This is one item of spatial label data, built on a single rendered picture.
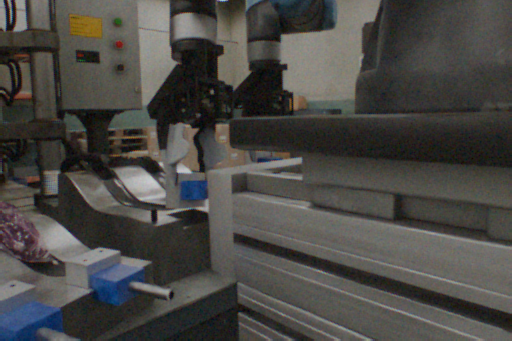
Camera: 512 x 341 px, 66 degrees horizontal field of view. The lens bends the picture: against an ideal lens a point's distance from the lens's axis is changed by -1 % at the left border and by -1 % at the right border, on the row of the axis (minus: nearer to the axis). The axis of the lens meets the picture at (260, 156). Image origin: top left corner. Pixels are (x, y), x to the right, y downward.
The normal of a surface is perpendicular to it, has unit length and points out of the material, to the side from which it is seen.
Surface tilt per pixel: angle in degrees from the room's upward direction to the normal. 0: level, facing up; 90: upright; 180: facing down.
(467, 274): 90
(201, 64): 82
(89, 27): 90
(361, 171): 90
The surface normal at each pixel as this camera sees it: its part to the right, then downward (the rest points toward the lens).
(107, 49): 0.72, 0.05
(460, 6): -0.53, -0.20
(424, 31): -0.72, -0.22
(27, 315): -0.03, -0.99
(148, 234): -0.69, 0.09
